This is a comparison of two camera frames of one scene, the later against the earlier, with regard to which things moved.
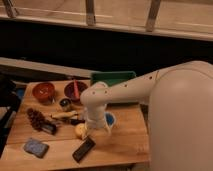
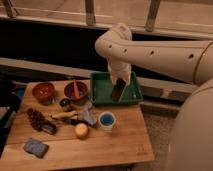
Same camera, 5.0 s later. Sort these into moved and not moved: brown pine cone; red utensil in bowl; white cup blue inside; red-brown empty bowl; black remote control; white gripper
Moved: white gripper; black remote control
Not moved: red utensil in bowl; brown pine cone; white cup blue inside; red-brown empty bowl
